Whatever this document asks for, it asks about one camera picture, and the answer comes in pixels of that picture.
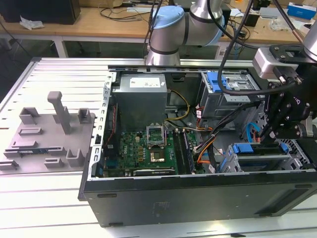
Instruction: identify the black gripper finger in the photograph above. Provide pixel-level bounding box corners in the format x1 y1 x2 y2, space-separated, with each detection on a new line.
260 92 292 145
266 122 310 146

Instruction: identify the blue data wire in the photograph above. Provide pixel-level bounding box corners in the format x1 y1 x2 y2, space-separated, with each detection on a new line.
247 122 260 142

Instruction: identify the orange red power wire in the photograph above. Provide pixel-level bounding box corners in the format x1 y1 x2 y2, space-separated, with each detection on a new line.
252 128 263 144

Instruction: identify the hard disk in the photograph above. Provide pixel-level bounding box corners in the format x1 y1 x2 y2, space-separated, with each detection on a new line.
220 142 289 173

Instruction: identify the silver disk bay cage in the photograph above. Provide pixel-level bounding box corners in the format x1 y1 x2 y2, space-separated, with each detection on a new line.
219 141 302 173

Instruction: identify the blue plastic drive latch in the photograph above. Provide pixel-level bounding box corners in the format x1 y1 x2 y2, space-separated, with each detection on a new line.
207 71 228 93

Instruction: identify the white box with black insert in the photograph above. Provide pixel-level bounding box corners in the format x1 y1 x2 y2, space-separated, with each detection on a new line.
298 21 315 32

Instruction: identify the clear plastic bag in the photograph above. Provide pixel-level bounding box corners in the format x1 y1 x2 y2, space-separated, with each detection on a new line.
269 16 293 32

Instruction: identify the blue cardboard box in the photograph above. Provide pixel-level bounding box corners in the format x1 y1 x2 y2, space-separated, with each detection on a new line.
286 1 317 21

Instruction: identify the small black box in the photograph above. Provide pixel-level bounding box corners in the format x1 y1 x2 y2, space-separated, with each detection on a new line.
245 13 260 27

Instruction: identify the silver flat device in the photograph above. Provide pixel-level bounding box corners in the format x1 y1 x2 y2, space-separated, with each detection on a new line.
259 6 288 18

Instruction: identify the dark RAM stick with chips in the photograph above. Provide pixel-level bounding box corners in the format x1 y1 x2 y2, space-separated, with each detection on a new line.
182 130 195 174

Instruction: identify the black RAM slot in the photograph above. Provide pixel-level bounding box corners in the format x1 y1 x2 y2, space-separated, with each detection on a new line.
172 130 187 175

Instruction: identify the black open PC case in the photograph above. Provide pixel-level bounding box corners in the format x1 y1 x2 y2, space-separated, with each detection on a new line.
78 59 317 228

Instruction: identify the CPU socket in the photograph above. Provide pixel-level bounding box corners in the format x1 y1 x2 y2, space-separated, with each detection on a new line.
148 148 167 164

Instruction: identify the black graphics card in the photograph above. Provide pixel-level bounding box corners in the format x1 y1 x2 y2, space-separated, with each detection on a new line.
133 168 175 177

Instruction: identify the grey power supply unit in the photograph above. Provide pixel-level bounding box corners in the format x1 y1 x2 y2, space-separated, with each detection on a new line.
111 73 169 132

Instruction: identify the green motherboard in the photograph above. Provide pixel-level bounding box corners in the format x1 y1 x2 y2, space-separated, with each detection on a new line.
118 128 206 174

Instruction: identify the black case fan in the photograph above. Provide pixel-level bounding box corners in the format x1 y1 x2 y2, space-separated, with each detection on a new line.
104 103 121 162

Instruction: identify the white paper sheet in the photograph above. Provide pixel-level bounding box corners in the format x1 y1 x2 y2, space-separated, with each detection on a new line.
126 6 159 13

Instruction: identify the wooden desk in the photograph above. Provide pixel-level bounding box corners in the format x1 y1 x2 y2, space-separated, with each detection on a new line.
0 6 317 50

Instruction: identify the brown cardboard box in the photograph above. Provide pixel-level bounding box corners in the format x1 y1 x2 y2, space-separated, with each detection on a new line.
79 0 126 8

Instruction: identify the grey parts rack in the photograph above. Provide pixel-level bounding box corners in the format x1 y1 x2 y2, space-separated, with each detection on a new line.
0 91 97 176

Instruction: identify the crumpled white plastic wrap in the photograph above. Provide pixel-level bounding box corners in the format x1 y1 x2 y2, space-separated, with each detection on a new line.
19 15 45 31

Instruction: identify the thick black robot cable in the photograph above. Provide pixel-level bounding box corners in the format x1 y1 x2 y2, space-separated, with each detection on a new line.
217 0 302 97
273 0 308 43

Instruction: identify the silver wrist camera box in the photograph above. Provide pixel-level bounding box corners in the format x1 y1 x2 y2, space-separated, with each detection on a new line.
252 48 279 79

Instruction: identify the black sleeved wire bundle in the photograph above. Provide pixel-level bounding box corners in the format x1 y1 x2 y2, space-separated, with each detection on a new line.
194 103 263 154

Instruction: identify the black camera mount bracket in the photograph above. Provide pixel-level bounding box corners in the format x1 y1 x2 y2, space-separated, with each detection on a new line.
268 44 309 64

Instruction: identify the orange yellow wire bundle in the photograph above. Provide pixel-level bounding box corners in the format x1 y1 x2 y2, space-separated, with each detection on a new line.
197 141 216 166

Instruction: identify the metal socket cover frame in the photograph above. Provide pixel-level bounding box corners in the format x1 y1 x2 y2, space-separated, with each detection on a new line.
145 123 167 149

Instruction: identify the thin black cable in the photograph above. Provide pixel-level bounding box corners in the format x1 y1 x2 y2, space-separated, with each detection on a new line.
143 0 164 60

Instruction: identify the red and black twisted wire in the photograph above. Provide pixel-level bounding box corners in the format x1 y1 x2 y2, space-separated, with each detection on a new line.
111 104 119 136

